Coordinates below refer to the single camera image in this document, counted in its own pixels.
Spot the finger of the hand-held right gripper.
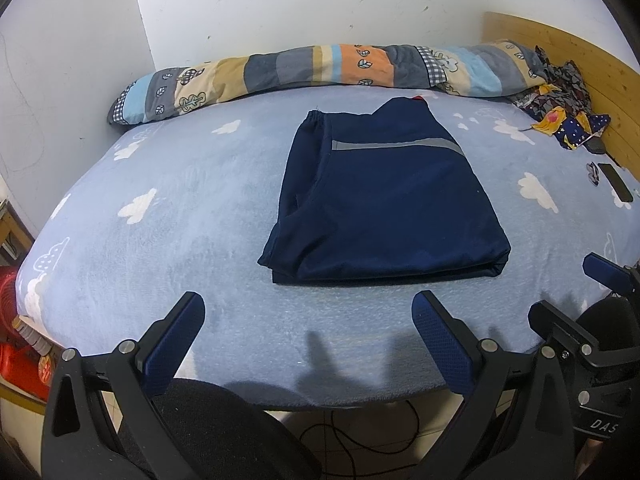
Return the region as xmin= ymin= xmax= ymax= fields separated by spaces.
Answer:
xmin=582 ymin=253 xmax=640 ymax=294
xmin=527 ymin=300 xmax=622 ymax=367

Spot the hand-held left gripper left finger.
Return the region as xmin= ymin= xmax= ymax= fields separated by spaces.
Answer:
xmin=41 ymin=291 xmax=207 ymax=480

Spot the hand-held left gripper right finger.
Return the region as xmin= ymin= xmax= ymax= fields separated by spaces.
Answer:
xmin=411 ymin=290 xmax=580 ymax=480

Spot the navy jacket with red collar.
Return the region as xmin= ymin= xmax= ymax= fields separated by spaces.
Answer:
xmin=257 ymin=95 xmax=512 ymax=286

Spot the person's right leg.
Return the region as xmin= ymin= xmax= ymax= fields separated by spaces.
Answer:
xmin=575 ymin=294 xmax=640 ymax=356

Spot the black smartphone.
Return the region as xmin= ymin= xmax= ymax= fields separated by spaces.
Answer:
xmin=598 ymin=162 xmax=635 ymax=204

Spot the light blue cloud bed sheet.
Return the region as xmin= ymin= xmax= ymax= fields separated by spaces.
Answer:
xmin=14 ymin=82 xmax=640 ymax=413

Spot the navy star-patterned cloth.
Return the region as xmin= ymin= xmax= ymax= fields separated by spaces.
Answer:
xmin=530 ymin=107 xmax=612 ymax=152

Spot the red plastic container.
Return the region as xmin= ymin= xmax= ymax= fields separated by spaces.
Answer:
xmin=0 ymin=265 xmax=53 ymax=403

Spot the dark floral cloth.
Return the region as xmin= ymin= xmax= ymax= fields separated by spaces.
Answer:
xmin=510 ymin=45 xmax=594 ymax=121

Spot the wooden side furniture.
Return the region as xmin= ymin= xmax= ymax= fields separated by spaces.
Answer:
xmin=0 ymin=175 xmax=36 ymax=267

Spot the wooden headboard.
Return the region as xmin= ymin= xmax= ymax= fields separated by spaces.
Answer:
xmin=481 ymin=11 xmax=640 ymax=186

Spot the rolled patchwork quilt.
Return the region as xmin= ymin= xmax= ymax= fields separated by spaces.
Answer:
xmin=106 ymin=39 xmax=551 ymax=126

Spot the black floor cable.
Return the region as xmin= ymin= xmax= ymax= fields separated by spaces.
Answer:
xmin=295 ymin=399 xmax=423 ymax=461

